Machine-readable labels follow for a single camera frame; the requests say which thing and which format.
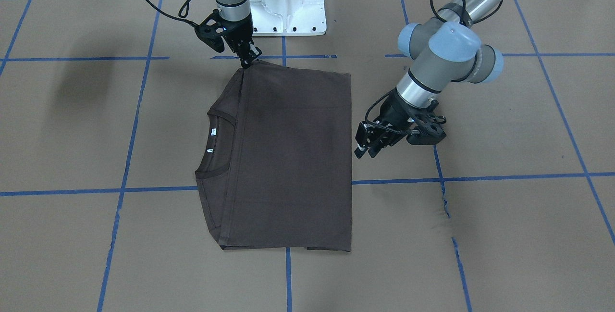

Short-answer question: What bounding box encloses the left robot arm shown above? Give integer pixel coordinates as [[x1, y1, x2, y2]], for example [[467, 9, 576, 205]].
[[354, 0, 504, 158]]

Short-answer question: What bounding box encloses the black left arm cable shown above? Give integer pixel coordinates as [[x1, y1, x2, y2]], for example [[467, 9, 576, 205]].
[[429, 0, 505, 26]]

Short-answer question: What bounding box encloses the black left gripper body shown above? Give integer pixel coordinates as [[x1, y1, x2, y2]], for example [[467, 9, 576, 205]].
[[377, 89, 447, 146]]

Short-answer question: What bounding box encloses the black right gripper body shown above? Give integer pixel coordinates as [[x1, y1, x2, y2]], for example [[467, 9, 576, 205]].
[[194, 9, 254, 55]]

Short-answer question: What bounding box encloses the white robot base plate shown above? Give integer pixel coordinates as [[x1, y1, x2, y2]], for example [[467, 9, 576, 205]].
[[249, 0, 327, 37]]

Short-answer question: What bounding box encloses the dark brown t-shirt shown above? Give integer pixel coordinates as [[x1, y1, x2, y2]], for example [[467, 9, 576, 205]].
[[195, 60, 352, 251]]

